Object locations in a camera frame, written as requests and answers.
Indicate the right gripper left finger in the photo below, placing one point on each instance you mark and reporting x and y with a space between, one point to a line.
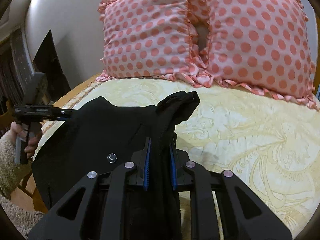
102 206

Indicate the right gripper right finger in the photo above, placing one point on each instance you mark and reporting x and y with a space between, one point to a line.
222 206

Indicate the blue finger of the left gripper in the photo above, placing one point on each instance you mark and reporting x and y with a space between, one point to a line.
60 114

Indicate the black pants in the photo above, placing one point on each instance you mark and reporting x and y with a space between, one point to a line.
100 136

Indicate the fuzzy beige sleeve forearm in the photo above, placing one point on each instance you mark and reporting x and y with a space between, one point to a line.
10 177

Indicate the person's left hand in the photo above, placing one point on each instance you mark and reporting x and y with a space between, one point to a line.
17 130

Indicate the dark bedside furniture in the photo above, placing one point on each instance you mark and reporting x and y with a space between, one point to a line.
17 70

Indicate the yellow patterned bed cover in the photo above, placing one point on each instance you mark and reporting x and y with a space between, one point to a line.
272 145

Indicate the left polka dot pillow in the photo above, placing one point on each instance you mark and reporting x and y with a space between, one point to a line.
148 38

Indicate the polka dot pillow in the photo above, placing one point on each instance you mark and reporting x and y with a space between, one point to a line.
259 45
148 38

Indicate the right polka dot pillow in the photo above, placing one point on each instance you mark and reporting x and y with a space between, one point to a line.
259 45

